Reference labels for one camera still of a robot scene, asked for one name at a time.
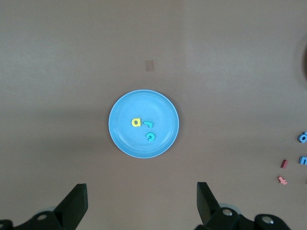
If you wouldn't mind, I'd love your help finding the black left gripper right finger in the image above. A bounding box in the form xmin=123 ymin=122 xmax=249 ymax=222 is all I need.
xmin=195 ymin=182 xmax=292 ymax=230

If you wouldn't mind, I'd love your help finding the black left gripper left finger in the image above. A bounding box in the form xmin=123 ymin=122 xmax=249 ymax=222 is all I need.
xmin=0 ymin=183 xmax=88 ymax=230

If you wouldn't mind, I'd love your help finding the blue plate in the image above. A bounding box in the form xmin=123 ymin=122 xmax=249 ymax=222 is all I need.
xmin=108 ymin=89 xmax=180 ymax=159

